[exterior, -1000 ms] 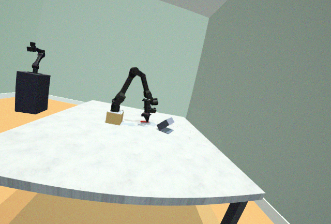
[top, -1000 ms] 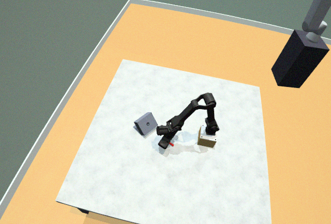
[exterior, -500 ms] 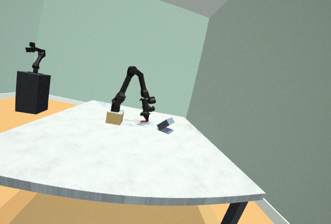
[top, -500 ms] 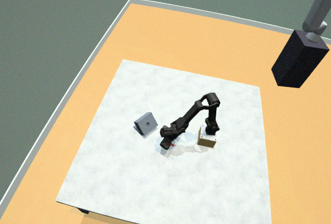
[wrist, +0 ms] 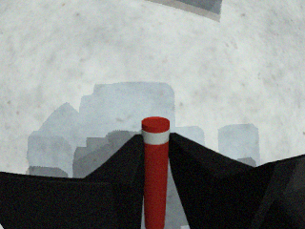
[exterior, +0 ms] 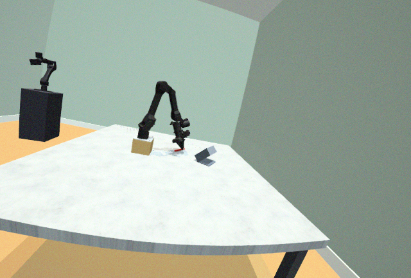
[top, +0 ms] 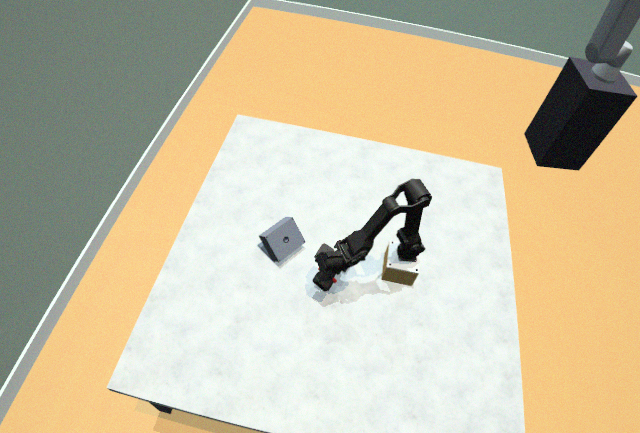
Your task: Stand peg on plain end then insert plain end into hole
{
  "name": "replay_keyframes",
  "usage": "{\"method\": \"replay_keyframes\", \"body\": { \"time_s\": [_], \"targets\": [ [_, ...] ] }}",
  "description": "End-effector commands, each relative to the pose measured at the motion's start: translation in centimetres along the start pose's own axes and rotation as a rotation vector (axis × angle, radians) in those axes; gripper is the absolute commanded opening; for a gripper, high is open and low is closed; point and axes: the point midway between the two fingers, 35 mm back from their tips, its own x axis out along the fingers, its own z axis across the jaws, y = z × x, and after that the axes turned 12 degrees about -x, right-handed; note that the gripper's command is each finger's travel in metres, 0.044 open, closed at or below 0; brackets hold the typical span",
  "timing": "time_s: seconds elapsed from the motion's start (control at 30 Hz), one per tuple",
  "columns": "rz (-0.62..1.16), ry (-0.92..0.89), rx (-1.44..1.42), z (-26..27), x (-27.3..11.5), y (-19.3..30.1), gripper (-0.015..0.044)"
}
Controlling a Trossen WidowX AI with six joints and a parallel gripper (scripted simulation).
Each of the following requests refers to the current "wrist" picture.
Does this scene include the dark red peg with grey band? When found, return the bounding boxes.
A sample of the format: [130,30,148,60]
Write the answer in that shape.
[141,117,169,229]

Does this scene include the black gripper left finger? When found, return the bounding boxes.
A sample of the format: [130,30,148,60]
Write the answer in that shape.
[0,134,145,229]

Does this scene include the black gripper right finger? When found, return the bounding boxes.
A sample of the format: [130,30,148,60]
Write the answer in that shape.
[168,133,305,229]

